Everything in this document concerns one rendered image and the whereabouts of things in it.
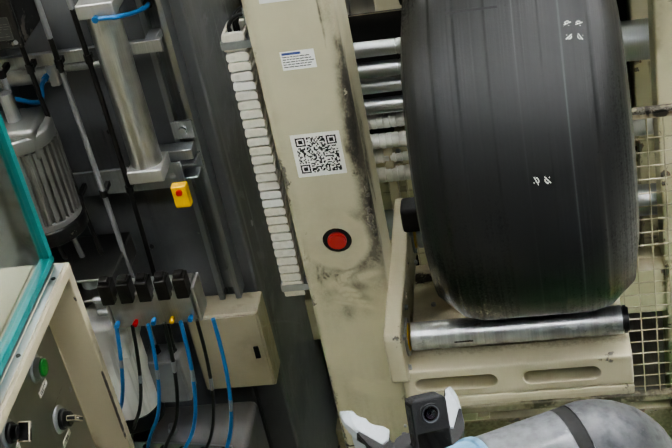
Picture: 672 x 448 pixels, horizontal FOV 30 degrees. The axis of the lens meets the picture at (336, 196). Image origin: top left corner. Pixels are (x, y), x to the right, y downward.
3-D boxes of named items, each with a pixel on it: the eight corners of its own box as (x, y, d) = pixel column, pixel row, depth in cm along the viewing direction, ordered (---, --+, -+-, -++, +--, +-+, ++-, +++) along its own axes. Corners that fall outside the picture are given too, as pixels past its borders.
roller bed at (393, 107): (336, 193, 239) (307, 54, 223) (342, 153, 251) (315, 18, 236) (439, 182, 236) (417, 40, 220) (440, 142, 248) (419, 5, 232)
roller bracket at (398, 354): (392, 386, 197) (382, 338, 192) (402, 240, 231) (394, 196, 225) (413, 384, 197) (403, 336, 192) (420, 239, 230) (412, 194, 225)
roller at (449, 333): (405, 357, 199) (401, 335, 196) (407, 339, 202) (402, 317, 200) (630, 339, 193) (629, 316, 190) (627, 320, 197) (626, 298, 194)
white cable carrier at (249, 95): (284, 296, 205) (219, 35, 180) (288, 278, 209) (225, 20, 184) (311, 294, 205) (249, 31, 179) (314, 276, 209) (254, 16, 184)
